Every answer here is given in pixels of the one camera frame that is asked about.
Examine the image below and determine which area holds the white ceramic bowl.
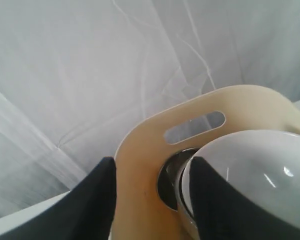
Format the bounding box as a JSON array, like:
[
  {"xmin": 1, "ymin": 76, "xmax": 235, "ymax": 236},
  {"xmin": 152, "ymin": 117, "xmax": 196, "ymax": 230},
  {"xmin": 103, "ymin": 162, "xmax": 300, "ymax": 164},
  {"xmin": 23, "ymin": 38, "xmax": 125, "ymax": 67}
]
[{"xmin": 194, "ymin": 129, "xmax": 300, "ymax": 225}]

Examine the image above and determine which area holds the cream bin with circle mark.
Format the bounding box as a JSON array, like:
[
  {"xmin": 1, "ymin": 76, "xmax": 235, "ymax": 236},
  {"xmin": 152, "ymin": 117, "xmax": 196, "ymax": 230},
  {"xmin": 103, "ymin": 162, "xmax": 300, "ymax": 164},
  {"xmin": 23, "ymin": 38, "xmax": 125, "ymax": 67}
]
[{"xmin": 111, "ymin": 85, "xmax": 300, "ymax": 240}]

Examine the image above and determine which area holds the white backdrop curtain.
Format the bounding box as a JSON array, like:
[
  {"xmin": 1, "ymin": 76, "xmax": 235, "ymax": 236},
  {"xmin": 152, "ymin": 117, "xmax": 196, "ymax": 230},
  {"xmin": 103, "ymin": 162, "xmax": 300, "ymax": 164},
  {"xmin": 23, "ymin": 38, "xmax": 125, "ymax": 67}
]
[{"xmin": 0, "ymin": 0, "xmax": 300, "ymax": 218}]

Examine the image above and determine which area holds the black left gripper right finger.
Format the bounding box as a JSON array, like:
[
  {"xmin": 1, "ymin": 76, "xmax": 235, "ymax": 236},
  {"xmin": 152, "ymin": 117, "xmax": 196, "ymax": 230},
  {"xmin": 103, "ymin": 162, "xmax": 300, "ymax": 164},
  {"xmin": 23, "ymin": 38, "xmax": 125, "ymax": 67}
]
[{"xmin": 189, "ymin": 157, "xmax": 300, "ymax": 240}]

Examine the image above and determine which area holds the steel bowl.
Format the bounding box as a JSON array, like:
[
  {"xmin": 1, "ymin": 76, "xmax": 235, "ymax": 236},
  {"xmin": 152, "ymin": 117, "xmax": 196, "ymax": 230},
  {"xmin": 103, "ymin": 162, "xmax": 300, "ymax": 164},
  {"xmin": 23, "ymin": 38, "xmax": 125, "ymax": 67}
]
[{"xmin": 156, "ymin": 147, "xmax": 200, "ymax": 240}]

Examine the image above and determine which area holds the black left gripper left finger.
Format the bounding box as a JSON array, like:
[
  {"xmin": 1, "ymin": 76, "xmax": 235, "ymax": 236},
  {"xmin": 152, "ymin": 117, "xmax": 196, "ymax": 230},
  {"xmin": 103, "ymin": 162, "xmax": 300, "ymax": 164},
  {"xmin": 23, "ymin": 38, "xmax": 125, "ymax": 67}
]
[{"xmin": 0, "ymin": 157, "xmax": 117, "ymax": 240}]

